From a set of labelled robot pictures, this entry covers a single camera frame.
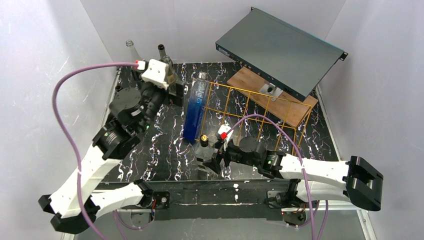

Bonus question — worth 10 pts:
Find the wooden board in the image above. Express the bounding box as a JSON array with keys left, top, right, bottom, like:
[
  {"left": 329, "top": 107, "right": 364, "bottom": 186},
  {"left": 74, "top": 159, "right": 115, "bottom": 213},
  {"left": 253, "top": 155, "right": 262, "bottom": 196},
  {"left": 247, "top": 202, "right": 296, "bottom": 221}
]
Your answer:
[{"left": 227, "top": 67, "right": 318, "bottom": 127}]

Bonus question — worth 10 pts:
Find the gold wire wine rack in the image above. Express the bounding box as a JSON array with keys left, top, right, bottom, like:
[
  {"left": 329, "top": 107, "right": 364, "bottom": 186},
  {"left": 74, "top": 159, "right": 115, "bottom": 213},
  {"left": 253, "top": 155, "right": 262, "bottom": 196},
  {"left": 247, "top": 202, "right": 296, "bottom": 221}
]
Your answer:
[{"left": 195, "top": 81, "right": 312, "bottom": 155}]

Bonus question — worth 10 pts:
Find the grey rack-mount network switch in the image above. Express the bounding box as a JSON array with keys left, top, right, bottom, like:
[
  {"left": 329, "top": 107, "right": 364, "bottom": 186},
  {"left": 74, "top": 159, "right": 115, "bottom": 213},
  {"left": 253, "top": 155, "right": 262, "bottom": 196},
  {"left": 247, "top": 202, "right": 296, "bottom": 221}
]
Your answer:
[{"left": 215, "top": 7, "right": 348, "bottom": 102}]

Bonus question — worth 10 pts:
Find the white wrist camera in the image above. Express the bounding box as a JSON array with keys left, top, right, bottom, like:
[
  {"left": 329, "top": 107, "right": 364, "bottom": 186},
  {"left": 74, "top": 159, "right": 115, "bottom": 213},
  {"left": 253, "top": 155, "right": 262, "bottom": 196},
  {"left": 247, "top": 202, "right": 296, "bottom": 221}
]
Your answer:
[
  {"left": 135, "top": 59, "right": 169, "bottom": 90},
  {"left": 215, "top": 124, "right": 234, "bottom": 150}
]

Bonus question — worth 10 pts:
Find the aluminium frame rail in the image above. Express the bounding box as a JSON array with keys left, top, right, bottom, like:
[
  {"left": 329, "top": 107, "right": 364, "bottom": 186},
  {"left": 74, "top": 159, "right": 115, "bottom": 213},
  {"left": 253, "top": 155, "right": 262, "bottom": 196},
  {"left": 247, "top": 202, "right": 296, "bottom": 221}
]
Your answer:
[{"left": 61, "top": 66, "right": 379, "bottom": 240}]

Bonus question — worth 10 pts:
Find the blue tall glass bottle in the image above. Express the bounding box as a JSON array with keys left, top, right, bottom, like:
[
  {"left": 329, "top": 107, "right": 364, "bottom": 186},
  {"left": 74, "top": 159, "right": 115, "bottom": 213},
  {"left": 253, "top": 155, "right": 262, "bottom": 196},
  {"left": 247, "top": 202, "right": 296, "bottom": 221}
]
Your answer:
[{"left": 182, "top": 71, "right": 210, "bottom": 145}]

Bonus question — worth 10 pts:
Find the grey metal bracket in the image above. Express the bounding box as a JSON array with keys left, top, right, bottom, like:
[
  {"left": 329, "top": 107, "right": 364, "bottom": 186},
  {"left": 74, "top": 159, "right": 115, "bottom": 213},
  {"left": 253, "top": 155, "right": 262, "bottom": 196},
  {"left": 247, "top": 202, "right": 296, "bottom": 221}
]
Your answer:
[{"left": 258, "top": 82, "right": 284, "bottom": 102}]

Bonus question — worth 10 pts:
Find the green bottle near left wall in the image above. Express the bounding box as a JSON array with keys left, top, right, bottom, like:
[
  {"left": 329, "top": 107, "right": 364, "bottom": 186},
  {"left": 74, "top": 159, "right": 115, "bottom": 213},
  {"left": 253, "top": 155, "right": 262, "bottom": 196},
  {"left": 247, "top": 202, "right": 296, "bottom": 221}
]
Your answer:
[{"left": 115, "top": 85, "right": 123, "bottom": 93}]

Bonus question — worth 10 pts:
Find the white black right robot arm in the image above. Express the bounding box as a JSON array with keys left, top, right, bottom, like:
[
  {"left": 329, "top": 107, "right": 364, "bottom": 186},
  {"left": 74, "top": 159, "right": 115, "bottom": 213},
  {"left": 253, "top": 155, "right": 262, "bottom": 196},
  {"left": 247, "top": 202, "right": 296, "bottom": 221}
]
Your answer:
[{"left": 195, "top": 136, "right": 384, "bottom": 212}]

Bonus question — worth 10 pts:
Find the clear square liquor bottle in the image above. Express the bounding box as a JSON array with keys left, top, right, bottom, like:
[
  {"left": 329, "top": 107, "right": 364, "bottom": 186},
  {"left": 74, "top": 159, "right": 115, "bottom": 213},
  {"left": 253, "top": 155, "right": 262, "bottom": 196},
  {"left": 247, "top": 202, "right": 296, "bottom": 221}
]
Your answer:
[{"left": 194, "top": 134, "right": 214, "bottom": 170}]

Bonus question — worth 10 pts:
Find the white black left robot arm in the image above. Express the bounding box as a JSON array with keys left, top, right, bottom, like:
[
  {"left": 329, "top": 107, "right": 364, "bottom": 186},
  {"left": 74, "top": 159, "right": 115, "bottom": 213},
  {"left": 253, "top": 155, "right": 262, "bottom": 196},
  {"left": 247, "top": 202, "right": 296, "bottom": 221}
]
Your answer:
[{"left": 38, "top": 80, "right": 186, "bottom": 235}]

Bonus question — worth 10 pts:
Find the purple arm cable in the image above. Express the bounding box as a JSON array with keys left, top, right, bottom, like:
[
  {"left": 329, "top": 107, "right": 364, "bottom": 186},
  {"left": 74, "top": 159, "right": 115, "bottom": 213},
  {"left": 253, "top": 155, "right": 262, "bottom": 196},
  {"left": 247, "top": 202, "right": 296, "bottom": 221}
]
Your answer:
[
  {"left": 51, "top": 61, "right": 140, "bottom": 240},
  {"left": 228, "top": 114, "right": 329, "bottom": 240}
]

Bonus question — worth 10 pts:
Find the clear labelled wine bottle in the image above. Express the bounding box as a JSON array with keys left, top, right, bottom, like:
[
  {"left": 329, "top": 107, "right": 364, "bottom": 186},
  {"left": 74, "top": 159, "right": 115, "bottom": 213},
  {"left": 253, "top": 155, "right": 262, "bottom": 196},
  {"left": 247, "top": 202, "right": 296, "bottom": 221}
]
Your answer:
[{"left": 161, "top": 55, "right": 177, "bottom": 86}]

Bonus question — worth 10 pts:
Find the clear tall empty bottle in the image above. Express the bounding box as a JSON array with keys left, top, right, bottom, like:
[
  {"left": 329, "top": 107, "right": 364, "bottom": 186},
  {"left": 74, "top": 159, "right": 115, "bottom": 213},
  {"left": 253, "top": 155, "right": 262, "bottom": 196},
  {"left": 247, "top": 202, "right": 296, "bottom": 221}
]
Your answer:
[{"left": 125, "top": 39, "right": 144, "bottom": 62}]

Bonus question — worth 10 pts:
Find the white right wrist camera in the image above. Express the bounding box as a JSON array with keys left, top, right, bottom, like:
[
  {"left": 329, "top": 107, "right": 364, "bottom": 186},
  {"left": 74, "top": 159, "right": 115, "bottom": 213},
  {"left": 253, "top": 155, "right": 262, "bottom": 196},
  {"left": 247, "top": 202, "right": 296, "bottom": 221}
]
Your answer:
[{"left": 215, "top": 124, "right": 234, "bottom": 150}]

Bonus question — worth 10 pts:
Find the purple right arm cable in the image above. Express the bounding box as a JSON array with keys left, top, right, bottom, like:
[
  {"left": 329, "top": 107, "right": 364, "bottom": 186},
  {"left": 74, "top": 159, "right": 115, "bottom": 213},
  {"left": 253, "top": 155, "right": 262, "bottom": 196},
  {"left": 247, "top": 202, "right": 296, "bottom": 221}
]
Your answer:
[{"left": 228, "top": 114, "right": 329, "bottom": 240}]

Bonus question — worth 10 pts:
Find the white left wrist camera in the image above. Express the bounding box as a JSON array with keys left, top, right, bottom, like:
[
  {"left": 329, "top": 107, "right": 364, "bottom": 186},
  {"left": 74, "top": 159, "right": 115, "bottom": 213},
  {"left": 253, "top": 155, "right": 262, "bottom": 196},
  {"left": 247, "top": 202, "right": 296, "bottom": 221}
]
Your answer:
[{"left": 135, "top": 59, "right": 169, "bottom": 90}]

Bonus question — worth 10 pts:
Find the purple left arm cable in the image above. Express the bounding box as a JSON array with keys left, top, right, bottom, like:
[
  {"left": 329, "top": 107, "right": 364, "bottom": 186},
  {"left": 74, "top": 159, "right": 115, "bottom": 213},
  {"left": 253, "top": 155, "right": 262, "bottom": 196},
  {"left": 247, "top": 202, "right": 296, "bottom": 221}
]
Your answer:
[{"left": 51, "top": 61, "right": 140, "bottom": 240}]

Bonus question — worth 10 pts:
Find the dark green wine bottle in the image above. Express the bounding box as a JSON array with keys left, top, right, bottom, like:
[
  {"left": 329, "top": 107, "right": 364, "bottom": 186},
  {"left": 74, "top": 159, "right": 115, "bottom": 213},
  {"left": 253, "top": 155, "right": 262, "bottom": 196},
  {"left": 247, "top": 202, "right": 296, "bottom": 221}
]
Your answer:
[{"left": 157, "top": 44, "right": 167, "bottom": 61}]

